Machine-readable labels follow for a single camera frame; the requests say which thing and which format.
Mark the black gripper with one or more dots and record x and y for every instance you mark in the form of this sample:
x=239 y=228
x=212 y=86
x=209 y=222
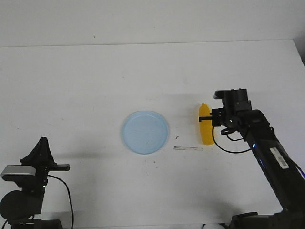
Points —
x=234 y=101
x=32 y=162

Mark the yellow toy corn cob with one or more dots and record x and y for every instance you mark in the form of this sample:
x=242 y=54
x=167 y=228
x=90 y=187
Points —
x=205 y=126

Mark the light blue round plate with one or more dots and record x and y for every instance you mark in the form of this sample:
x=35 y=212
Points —
x=145 y=132

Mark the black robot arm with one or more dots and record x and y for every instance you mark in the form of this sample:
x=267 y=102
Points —
x=19 y=207
x=285 y=177

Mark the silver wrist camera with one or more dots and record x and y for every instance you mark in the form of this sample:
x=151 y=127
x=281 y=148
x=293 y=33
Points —
x=12 y=171

